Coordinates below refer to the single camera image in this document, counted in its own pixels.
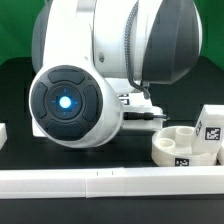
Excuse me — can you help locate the white front fence bar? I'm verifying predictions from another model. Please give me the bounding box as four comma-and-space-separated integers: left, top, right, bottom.
0, 166, 224, 199

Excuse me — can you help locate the white left fence block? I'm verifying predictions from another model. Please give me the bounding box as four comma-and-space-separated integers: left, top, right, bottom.
0, 123, 7, 150

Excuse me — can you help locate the white round stool seat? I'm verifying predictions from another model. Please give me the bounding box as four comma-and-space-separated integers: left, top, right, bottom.
151, 126, 219, 167

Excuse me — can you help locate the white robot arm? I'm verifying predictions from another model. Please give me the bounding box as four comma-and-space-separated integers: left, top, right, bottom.
29, 0, 202, 148

